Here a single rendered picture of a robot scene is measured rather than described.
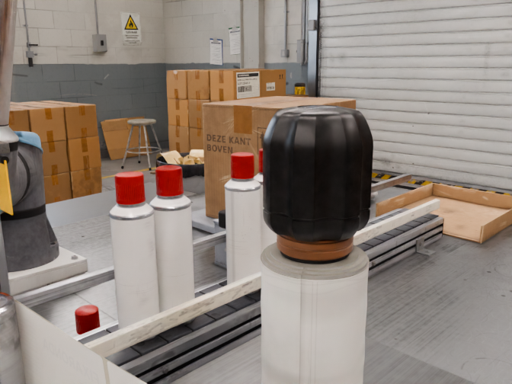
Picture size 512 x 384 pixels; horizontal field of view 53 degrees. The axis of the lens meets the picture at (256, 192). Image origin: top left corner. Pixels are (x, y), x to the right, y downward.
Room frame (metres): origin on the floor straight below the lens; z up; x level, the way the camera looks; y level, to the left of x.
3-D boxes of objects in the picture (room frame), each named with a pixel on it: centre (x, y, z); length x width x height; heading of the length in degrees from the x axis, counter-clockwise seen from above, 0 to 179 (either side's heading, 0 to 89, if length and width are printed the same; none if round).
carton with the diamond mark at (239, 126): (1.22, -0.06, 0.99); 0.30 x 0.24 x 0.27; 143
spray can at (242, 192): (0.71, 0.02, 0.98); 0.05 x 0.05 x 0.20
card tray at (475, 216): (1.23, -0.49, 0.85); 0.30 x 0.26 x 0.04; 135
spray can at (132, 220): (0.58, 0.15, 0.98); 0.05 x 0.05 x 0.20
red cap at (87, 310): (0.68, 0.25, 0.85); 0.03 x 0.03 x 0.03
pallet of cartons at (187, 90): (4.91, 0.15, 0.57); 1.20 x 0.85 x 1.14; 140
